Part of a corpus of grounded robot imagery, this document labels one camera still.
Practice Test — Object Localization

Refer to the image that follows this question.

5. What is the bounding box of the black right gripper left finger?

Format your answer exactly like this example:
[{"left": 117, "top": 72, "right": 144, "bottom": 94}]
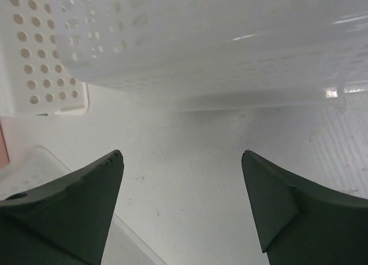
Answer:
[{"left": 1, "top": 150, "right": 124, "bottom": 264}]

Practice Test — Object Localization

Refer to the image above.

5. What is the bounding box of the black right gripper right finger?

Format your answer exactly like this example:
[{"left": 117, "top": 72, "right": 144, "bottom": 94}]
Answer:
[{"left": 241, "top": 150, "right": 367, "bottom": 264}]

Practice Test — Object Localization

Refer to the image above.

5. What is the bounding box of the large white perforated basket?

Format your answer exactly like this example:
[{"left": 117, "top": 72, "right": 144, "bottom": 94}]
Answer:
[{"left": 1, "top": 147, "right": 164, "bottom": 264}]

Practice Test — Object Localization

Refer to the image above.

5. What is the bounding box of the pink plastic basket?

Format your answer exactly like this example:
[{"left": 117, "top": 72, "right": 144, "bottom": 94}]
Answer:
[{"left": 0, "top": 125, "right": 10, "bottom": 168}]

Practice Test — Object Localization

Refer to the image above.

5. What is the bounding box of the cream white small basket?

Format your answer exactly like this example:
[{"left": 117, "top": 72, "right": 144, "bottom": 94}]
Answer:
[{"left": 1, "top": 0, "right": 89, "bottom": 117}]

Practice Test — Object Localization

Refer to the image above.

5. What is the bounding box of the translucent white basket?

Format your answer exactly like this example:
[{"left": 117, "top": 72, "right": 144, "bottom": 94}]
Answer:
[{"left": 50, "top": 0, "right": 367, "bottom": 112}]

